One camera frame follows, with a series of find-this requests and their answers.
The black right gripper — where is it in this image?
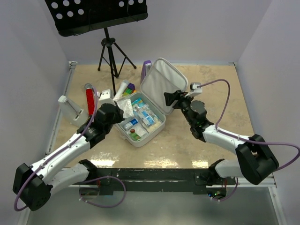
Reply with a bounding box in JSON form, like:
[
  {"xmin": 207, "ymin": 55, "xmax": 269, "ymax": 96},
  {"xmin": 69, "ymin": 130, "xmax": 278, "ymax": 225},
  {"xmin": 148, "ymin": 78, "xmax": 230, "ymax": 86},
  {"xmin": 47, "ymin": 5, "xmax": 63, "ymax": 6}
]
[{"xmin": 164, "ymin": 90, "xmax": 195, "ymax": 126}]

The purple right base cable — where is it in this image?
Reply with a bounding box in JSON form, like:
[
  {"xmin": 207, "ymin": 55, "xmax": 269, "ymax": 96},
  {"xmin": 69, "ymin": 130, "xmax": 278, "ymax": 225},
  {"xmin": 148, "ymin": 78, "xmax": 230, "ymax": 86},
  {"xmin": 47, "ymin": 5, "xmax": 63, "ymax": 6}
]
[{"xmin": 210, "ymin": 177, "xmax": 239, "ymax": 202}]

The grey medicine case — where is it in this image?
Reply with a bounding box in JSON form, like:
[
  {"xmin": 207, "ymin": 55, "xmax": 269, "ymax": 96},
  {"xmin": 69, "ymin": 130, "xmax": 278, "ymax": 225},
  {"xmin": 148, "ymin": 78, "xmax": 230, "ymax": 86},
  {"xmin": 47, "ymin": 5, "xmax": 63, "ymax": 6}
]
[{"xmin": 115, "ymin": 58, "xmax": 188, "ymax": 147}]

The small green packet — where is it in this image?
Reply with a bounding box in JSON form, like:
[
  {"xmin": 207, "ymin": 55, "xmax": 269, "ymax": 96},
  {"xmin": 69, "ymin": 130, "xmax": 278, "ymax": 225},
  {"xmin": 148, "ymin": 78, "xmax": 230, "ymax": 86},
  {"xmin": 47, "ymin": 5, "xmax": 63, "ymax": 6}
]
[{"xmin": 129, "ymin": 132, "xmax": 141, "ymax": 141}]

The small white blue bottle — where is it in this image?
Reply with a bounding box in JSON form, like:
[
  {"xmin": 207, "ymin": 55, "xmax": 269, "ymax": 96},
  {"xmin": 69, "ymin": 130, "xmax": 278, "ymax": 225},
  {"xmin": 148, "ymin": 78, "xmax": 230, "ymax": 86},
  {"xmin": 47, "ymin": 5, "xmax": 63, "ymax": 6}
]
[{"xmin": 123, "ymin": 118, "xmax": 138, "ymax": 130}]

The white gauze packet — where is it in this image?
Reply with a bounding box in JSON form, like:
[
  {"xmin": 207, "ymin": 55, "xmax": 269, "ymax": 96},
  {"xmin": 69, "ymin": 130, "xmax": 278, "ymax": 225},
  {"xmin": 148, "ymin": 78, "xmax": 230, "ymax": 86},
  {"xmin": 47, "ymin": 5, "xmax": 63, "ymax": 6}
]
[{"xmin": 135, "ymin": 124, "xmax": 148, "ymax": 137}]

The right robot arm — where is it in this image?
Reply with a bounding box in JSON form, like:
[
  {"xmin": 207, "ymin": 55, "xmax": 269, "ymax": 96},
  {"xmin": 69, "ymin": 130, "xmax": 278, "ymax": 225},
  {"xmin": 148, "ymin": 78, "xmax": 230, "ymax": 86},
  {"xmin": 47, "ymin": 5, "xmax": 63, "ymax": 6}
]
[{"xmin": 164, "ymin": 90, "xmax": 279, "ymax": 185}]

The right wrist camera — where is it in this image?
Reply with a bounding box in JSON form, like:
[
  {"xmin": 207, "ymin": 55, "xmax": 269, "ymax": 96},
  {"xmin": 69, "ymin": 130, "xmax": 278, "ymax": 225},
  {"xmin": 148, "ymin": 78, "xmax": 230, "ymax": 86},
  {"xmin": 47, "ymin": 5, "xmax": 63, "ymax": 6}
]
[{"xmin": 185, "ymin": 82, "xmax": 203, "ymax": 98}]

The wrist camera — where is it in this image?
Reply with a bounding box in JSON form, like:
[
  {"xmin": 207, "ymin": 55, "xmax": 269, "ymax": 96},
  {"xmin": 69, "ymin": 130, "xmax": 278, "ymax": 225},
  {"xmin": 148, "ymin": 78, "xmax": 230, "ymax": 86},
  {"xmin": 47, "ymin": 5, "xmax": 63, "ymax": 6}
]
[
  {"xmin": 185, "ymin": 82, "xmax": 203, "ymax": 98},
  {"xmin": 97, "ymin": 89, "xmax": 115, "ymax": 105}
]

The white toy microphone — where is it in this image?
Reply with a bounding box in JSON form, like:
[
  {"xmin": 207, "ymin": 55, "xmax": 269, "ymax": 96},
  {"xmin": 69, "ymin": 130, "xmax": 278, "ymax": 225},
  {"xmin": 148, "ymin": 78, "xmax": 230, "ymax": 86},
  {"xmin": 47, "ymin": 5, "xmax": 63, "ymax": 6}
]
[{"xmin": 114, "ymin": 80, "xmax": 129, "ymax": 99}]

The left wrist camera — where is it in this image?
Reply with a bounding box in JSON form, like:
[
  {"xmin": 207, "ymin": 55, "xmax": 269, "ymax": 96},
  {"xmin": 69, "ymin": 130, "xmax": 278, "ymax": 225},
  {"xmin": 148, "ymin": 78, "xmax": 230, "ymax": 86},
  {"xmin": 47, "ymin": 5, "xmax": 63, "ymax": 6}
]
[{"xmin": 97, "ymin": 89, "xmax": 115, "ymax": 105}]

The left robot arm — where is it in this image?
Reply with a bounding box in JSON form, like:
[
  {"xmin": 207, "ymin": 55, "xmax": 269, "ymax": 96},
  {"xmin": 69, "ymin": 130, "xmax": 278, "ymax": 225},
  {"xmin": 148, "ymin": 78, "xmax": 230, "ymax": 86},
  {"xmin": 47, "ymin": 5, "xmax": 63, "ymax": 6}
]
[{"xmin": 13, "ymin": 102, "xmax": 124, "ymax": 211}]

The clear bag silver sachet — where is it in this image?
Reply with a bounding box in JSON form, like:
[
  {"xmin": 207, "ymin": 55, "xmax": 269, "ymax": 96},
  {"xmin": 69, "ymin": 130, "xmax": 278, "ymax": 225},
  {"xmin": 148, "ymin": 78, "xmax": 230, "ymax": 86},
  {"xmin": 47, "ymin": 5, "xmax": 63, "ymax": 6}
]
[{"xmin": 116, "ymin": 98, "xmax": 134, "ymax": 119}]

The black music stand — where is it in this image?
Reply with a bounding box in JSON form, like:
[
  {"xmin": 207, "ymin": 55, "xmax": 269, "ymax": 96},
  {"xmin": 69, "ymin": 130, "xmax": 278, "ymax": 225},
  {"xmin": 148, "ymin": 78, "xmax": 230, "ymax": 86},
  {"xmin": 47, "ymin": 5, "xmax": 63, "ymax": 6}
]
[{"xmin": 45, "ymin": 0, "xmax": 148, "ymax": 94}]

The red toy microphone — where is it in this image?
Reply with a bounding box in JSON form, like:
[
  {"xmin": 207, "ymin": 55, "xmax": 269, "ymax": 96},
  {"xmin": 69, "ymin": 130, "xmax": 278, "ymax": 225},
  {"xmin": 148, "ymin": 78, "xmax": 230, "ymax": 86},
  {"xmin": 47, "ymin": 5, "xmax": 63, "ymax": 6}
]
[{"xmin": 84, "ymin": 83, "xmax": 97, "ymax": 116}]

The colourful toy block train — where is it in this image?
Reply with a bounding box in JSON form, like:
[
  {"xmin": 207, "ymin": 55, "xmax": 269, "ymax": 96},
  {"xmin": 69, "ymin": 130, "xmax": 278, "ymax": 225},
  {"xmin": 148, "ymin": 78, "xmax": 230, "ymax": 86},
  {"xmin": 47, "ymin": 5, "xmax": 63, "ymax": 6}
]
[{"xmin": 122, "ymin": 83, "xmax": 136, "ymax": 97}]

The purple metronome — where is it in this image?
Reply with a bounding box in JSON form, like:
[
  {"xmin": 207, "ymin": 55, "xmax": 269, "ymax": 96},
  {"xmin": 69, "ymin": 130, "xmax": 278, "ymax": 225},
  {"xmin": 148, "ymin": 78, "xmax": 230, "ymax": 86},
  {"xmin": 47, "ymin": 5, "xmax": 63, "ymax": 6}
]
[{"xmin": 140, "ymin": 60, "xmax": 152, "ymax": 83}]

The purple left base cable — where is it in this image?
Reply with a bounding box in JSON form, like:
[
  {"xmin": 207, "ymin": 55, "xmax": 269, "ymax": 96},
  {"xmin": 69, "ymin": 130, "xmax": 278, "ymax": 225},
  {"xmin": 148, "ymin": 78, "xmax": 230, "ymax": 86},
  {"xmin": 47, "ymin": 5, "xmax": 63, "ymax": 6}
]
[{"xmin": 79, "ymin": 175, "xmax": 127, "ymax": 208}]

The clear bag with wipes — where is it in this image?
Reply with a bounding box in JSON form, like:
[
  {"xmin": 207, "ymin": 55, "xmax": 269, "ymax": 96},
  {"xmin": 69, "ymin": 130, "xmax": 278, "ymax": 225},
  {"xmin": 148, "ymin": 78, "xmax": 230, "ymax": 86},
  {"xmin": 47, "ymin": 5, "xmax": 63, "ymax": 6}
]
[{"xmin": 137, "ymin": 107, "xmax": 156, "ymax": 127}]

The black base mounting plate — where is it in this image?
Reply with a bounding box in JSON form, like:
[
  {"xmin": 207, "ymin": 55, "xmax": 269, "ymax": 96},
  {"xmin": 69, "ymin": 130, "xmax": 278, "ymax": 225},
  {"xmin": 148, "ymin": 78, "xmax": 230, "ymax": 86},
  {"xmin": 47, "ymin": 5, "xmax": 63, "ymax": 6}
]
[{"xmin": 76, "ymin": 168, "xmax": 225, "ymax": 195}]

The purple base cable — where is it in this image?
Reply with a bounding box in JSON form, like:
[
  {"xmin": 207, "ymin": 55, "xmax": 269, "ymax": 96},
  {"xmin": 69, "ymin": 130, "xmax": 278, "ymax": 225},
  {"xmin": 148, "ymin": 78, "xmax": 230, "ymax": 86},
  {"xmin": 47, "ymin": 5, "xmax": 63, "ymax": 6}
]
[
  {"xmin": 210, "ymin": 177, "xmax": 239, "ymax": 202},
  {"xmin": 79, "ymin": 175, "xmax": 127, "ymax": 208}
]

